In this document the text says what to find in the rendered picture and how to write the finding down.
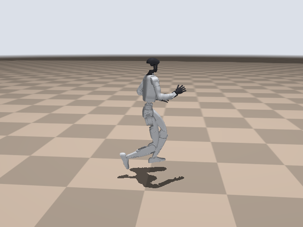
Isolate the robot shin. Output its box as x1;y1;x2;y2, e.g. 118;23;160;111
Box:
126;145;156;160
152;135;168;159

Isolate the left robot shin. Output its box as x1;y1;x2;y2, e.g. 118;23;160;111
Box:
152;135;168;159

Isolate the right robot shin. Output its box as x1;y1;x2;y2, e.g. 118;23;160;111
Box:
126;145;156;160

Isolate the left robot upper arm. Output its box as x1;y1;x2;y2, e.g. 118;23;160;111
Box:
137;80;143;95

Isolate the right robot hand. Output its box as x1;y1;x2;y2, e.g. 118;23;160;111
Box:
173;85;186;97

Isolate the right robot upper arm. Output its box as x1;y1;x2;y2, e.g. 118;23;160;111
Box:
150;77;163;101

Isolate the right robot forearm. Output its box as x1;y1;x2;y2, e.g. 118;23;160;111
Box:
160;92;177;101

